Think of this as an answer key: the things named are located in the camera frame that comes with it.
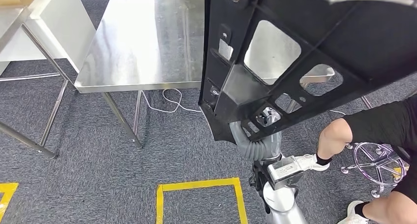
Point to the chrome stool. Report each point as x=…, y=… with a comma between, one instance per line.
x=378, y=166

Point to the stainless steel workbench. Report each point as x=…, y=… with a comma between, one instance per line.
x=146, y=46

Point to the stainless steel table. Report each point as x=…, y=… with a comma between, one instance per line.
x=9, y=23

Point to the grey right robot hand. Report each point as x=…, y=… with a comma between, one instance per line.
x=267, y=115

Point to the black plastic bracket plate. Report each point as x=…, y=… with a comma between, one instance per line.
x=342, y=30

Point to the yellow floor tape square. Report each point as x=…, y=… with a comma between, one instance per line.
x=398, y=171
x=195, y=185
x=8, y=188

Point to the person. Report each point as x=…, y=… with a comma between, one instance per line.
x=374, y=124

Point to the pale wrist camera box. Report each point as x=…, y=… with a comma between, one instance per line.
x=285, y=172

